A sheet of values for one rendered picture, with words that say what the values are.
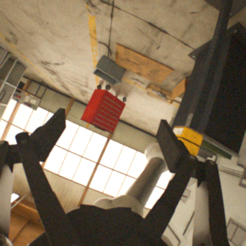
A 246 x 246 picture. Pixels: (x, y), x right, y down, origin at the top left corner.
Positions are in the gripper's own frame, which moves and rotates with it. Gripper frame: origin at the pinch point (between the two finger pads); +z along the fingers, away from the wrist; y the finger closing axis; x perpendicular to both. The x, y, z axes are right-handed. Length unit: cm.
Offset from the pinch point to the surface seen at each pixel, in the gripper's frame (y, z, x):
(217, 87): 58, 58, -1
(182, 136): 22.7, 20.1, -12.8
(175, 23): 38, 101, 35
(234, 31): 70, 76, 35
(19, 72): -361, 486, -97
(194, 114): 28.0, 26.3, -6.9
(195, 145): 27.9, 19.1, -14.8
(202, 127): 50, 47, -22
